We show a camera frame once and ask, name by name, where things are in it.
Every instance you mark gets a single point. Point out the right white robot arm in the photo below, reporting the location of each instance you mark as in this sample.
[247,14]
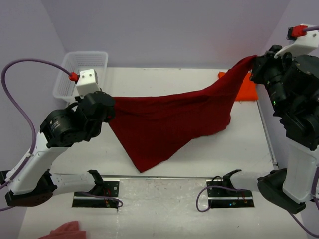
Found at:
[292,84]

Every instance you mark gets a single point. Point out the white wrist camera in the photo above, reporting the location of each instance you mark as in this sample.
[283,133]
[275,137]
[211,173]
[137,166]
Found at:
[86,82]
[303,39]

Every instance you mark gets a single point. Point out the dark red t shirt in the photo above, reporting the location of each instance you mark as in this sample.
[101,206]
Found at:
[152,129]

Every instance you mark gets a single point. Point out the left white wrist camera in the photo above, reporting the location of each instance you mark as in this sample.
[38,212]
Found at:
[86,82]

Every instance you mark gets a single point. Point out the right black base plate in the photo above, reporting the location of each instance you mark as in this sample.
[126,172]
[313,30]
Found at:
[221,198]

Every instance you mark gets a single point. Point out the folded orange t shirt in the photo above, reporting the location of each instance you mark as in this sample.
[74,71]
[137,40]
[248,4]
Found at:
[245,89]

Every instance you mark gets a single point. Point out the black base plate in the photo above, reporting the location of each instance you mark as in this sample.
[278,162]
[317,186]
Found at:
[221,198]
[108,196]

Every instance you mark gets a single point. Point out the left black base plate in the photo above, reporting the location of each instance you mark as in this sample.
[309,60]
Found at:
[108,196]

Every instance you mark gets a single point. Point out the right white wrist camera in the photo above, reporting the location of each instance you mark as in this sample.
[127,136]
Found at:
[303,39]

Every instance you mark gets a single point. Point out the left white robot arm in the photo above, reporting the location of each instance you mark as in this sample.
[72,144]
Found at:
[31,183]

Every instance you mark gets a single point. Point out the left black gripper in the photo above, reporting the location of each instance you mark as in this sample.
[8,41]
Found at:
[111,113]

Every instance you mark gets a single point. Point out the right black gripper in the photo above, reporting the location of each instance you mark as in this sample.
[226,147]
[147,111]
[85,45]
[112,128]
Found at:
[260,61]

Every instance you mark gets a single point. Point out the pink cloth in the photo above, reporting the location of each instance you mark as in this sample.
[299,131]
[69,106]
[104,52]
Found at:
[69,230]

